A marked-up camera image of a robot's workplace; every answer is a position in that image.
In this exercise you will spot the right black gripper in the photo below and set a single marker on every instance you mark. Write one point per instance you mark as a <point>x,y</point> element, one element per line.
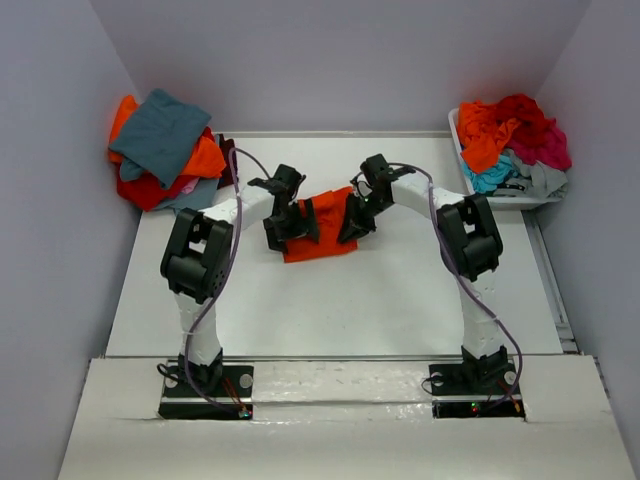
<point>354,225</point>

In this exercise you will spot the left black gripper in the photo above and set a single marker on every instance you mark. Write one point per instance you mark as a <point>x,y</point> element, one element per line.
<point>303,228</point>

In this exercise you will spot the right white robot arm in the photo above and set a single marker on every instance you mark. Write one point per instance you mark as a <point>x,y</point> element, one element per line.
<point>470,246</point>

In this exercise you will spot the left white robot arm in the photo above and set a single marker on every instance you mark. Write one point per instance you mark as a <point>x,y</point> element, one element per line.
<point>201,251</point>

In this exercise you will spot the dark maroon t shirt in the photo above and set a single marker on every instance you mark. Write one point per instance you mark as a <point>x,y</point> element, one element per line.
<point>226,145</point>

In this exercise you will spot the grey-blue bottom t shirt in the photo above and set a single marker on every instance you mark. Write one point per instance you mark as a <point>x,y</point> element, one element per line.
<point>202,196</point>

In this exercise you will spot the pink folded t shirt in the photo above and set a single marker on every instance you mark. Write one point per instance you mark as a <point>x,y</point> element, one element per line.
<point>190,186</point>

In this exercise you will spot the cyan crumpled t shirt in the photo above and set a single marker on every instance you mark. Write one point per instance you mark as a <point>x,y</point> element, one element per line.
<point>489,180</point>

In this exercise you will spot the red folded t shirt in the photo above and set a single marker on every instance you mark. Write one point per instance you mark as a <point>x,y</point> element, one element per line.
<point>146,193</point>

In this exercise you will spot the teal folded t shirt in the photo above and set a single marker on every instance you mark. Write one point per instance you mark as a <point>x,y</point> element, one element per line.
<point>158,138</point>

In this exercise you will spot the grey crumpled t shirt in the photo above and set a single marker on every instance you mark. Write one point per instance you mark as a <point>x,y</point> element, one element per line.
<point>537,181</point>

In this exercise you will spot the red crumpled t shirt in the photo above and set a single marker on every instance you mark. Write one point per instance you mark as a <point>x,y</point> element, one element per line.
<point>533,124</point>

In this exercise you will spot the magenta crumpled t shirt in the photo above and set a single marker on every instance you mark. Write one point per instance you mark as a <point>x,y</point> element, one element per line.
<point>553,152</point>

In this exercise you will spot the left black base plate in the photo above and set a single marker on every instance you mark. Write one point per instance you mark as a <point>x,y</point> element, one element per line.
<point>229,399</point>

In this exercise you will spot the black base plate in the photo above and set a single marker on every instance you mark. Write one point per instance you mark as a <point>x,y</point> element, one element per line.
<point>453,397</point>
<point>229,399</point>

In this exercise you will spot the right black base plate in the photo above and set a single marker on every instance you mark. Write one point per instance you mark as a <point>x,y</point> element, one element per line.
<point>453,397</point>

